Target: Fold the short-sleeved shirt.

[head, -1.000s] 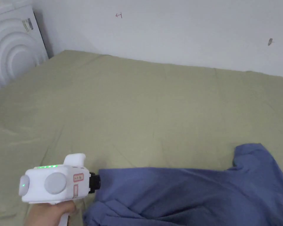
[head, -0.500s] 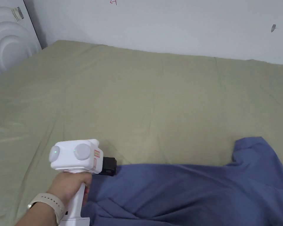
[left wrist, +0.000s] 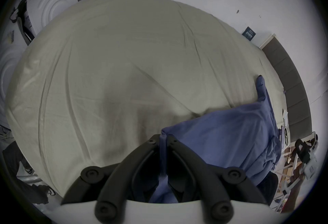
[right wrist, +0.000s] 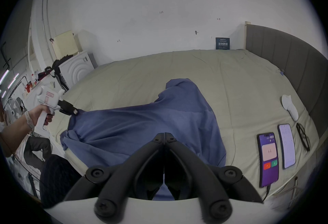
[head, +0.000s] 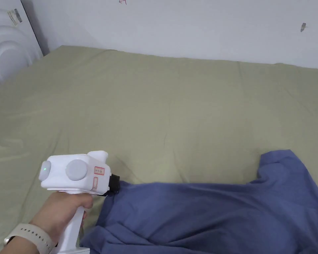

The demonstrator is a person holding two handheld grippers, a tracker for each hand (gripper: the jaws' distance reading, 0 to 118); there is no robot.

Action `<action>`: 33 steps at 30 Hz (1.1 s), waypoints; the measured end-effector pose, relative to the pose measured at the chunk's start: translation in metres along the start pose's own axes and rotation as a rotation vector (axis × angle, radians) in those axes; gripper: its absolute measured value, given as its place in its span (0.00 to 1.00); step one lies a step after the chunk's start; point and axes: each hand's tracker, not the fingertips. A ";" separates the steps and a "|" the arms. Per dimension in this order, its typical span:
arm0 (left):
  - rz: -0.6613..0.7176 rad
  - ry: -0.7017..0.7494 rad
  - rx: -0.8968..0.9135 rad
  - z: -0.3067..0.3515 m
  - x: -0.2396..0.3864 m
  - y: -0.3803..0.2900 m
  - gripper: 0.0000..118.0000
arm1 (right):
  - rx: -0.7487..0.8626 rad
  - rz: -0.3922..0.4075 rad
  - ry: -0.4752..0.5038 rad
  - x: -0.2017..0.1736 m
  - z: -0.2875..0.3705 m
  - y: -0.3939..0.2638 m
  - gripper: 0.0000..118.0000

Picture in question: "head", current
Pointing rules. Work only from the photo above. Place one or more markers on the dark blue shirt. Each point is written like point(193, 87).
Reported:
point(212, 211)

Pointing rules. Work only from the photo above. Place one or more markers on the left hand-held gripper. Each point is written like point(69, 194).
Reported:
point(76, 172)

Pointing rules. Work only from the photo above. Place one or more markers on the person's left hand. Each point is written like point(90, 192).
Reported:
point(60, 211)

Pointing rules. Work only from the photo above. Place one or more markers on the white washing machine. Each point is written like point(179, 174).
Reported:
point(8, 39)

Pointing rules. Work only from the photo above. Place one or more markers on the bed with pale green sheet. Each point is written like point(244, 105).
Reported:
point(148, 113)

